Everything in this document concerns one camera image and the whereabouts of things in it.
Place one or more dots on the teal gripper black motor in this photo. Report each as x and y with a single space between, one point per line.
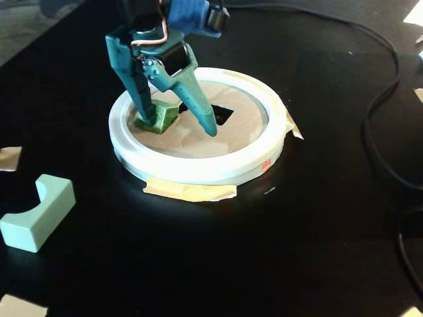
174 63

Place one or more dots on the dark green square block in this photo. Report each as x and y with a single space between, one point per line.
163 117

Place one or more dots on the black round wrist camera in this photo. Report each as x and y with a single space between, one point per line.
218 19

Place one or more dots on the small yellow masking tape piece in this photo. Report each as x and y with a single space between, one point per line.
294 127

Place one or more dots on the long yellow masking tape strip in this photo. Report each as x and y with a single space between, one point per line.
191 191

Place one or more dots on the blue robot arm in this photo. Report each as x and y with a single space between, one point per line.
188 13

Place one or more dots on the light green arch block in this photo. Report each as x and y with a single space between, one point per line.
49 211

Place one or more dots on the white paper sheet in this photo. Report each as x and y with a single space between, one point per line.
416 11

